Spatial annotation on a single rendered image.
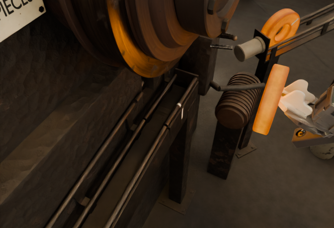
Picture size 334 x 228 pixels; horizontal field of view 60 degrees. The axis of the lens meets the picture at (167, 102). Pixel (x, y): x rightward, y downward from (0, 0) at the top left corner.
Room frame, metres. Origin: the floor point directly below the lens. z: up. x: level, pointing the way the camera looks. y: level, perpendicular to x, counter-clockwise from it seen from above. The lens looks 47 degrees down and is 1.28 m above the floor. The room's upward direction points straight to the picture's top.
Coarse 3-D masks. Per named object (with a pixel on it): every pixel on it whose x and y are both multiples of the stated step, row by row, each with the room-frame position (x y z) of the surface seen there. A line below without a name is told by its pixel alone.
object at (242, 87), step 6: (210, 84) 0.71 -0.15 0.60; (216, 84) 0.70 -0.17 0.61; (246, 84) 0.74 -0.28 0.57; (252, 84) 0.75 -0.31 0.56; (258, 84) 0.75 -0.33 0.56; (264, 84) 0.75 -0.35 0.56; (216, 90) 0.69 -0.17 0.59; (222, 90) 0.69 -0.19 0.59; (228, 90) 0.70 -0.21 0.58; (234, 90) 0.71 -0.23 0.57
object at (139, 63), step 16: (80, 0) 0.33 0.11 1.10; (96, 0) 0.32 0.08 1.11; (112, 0) 0.31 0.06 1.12; (80, 16) 0.34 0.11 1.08; (96, 16) 0.33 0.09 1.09; (112, 16) 0.31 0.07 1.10; (96, 32) 0.34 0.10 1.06; (112, 32) 0.31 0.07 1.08; (128, 32) 0.34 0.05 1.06; (96, 48) 0.36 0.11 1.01; (112, 48) 0.34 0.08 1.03; (128, 48) 0.33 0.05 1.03; (128, 64) 0.33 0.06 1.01; (144, 64) 0.37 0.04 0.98; (160, 64) 0.42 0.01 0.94
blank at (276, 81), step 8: (272, 72) 0.43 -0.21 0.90; (280, 72) 0.43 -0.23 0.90; (288, 72) 0.44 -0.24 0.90; (272, 80) 0.41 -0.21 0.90; (280, 80) 0.41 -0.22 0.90; (272, 88) 0.40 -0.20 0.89; (280, 88) 0.39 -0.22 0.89; (264, 96) 0.39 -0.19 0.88; (272, 96) 0.38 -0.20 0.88; (280, 96) 0.38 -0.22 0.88; (264, 104) 0.38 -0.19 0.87; (272, 104) 0.37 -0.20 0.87; (264, 112) 0.37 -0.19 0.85; (272, 112) 0.36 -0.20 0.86; (256, 120) 0.37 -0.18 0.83; (264, 120) 0.36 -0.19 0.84; (272, 120) 0.36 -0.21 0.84; (256, 128) 0.37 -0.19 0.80; (264, 128) 0.36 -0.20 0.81
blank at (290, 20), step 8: (288, 8) 0.90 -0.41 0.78; (272, 16) 0.86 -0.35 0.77; (280, 16) 0.85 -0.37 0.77; (288, 16) 0.86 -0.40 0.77; (296, 16) 0.88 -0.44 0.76; (264, 24) 0.86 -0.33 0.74; (272, 24) 0.84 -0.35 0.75; (280, 24) 0.85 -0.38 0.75; (288, 24) 0.87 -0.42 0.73; (296, 24) 0.89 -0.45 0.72; (264, 32) 0.84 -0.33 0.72; (272, 32) 0.84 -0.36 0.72; (280, 32) 0.90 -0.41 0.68; (288, 32) 0.88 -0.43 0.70; (272, 40) 0.84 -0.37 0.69; (280, 40) 0.86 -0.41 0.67
